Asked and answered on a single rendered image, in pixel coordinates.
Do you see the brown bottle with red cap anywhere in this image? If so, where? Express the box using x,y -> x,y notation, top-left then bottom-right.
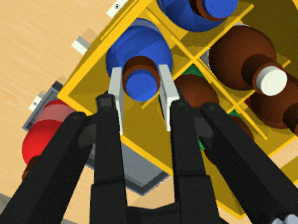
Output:
244,70 -> 298,137

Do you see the blue bottle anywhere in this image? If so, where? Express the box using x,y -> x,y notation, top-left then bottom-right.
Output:
156,0 -> 238,33
105,18 -> 173,102

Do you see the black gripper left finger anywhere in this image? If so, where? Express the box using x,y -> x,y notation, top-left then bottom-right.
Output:
0,67 -> 128,224

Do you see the brown bottle with white cap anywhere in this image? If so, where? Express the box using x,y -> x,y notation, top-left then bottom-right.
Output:
199,22 -> 287,96

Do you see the brown bottle with green cap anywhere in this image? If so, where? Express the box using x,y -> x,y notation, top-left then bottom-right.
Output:
203,109 -> 255,165
174,63 -> 220,107

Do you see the grey flat tray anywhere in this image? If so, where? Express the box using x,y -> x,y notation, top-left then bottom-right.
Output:
22,81 -> 171,197

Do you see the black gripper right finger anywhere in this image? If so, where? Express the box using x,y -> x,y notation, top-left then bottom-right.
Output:
158,64 -> 298,224

